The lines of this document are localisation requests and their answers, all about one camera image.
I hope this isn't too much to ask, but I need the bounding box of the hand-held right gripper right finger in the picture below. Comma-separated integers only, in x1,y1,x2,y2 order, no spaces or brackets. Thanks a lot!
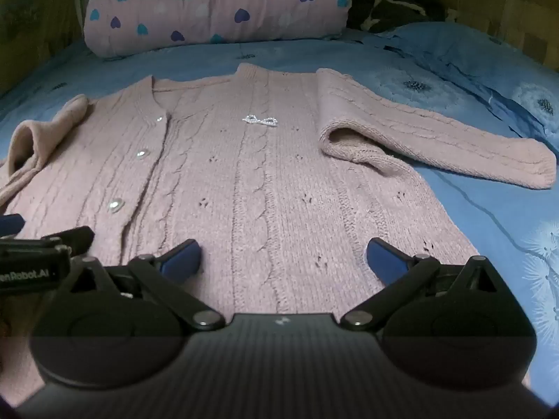
340,238,513,332

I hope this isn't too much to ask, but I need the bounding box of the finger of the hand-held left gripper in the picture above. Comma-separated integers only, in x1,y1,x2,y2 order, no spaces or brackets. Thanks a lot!
41,226,96,257
0,213,26,238

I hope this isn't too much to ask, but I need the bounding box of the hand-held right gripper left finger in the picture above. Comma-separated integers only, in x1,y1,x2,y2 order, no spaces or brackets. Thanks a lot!
58,239,225,331

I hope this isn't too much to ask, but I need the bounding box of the pink knit cardigan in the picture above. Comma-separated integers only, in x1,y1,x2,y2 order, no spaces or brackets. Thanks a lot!
0,63,557,406

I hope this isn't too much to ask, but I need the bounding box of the blue floral bed sheet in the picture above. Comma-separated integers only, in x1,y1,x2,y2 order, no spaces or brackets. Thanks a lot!
0,26,559,402

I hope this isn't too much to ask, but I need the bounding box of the blue floral pillow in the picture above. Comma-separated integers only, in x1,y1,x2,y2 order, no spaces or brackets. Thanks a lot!
380,21,559,153

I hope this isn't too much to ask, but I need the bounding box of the dark cloth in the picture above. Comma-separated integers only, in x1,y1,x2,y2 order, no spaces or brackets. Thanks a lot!
347,0,457,35

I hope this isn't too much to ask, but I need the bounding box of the pink heart-print quilt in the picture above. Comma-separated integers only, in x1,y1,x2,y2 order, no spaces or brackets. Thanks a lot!
84,0,353,58

